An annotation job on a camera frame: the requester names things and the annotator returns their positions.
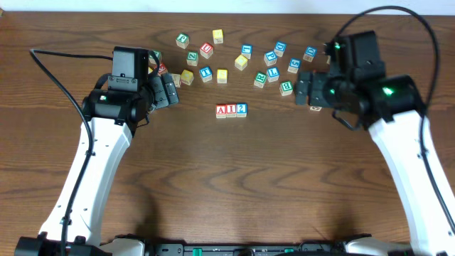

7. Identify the yellow S block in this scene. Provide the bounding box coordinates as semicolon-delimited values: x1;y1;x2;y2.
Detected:
217;69;228;84

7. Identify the yellow block top row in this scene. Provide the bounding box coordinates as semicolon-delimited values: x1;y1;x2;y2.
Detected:
213;29;224;44

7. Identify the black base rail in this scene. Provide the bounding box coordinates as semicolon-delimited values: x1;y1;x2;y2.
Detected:
154;242;344;256

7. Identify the blue l block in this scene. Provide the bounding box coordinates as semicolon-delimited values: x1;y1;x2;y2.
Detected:
241;44;253;60
267;67;280;82

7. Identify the blue D block right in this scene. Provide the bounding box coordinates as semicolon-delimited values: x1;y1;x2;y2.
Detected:
303;46;317;63

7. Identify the blue L block upper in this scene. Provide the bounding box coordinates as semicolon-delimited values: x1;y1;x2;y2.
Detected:
241;44;253;60

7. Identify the plain I wooden block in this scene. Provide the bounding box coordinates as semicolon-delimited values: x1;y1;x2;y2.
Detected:
171;73;181;87

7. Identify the red U block left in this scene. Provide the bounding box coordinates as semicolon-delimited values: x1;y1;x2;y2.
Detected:
200;42;214;59

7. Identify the red E block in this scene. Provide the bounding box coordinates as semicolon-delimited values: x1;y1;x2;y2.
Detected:
158;63;168;75

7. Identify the green B block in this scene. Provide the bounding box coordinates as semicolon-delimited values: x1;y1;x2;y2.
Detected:
279;81;294;96

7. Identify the yellow block centre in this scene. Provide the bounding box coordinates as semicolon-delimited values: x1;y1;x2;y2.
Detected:
235;55;248;70

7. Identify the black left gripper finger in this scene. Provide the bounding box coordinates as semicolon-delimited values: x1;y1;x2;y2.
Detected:
149;76;169;109
161;73;179;105

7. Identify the green J block top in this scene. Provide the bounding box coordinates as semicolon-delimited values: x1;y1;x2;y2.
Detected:
176;33;190;49

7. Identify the green j block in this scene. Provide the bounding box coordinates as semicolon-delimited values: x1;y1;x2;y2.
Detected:
176;33;190;49
309;106;322;112

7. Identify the green Z block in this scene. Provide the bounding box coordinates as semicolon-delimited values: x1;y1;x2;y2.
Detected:
186;51;199;66

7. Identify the green 7 block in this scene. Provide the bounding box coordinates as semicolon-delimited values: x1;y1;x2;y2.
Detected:
149;50;162;65

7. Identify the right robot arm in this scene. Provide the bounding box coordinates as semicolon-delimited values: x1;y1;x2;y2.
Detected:
295;72;454;255

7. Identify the green J block lower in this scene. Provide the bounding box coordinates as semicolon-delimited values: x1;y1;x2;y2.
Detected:
309;106;322;112

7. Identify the blue P block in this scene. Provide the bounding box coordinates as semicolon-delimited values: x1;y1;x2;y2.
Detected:
264;51;278;66

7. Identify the red I block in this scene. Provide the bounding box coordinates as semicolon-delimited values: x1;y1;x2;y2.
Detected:
226;104;237;118

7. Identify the blue D block left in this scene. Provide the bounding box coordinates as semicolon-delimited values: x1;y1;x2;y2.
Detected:
274;41;287;57

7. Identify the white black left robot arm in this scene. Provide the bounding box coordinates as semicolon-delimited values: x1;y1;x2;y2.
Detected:
14;73;178;255

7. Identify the green R block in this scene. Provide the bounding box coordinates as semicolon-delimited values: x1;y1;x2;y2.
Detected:
254;72;267;88

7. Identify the blue T block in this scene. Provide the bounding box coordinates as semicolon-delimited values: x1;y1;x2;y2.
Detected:
199;66;213;82

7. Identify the blue 2 block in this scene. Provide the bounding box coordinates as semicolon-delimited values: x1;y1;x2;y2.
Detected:
236;103;248;117

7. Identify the yellow O block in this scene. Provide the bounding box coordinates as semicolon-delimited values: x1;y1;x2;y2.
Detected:
181;70;194;85

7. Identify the blue L block lower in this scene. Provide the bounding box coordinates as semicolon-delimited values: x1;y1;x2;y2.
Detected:
267;67;280;82

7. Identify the blue d block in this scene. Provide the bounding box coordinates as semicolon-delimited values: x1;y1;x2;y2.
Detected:
274;41;287;57
303;46;317;63

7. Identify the red A block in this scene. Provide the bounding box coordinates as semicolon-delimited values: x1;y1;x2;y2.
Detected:
215;105;227;119

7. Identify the blue 5 block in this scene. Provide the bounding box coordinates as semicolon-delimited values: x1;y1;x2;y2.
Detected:
287;58;301;73

